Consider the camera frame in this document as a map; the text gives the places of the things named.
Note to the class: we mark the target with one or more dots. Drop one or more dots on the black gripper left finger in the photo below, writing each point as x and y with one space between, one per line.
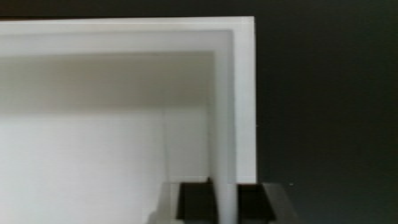
188 204

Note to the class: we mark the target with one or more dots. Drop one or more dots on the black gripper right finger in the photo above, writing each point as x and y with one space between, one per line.
266 207

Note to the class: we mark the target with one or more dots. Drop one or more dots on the white drawer with knob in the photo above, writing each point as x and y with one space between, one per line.
117 125

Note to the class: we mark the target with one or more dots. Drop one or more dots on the white drawer cabinet box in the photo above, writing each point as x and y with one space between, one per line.
246 100

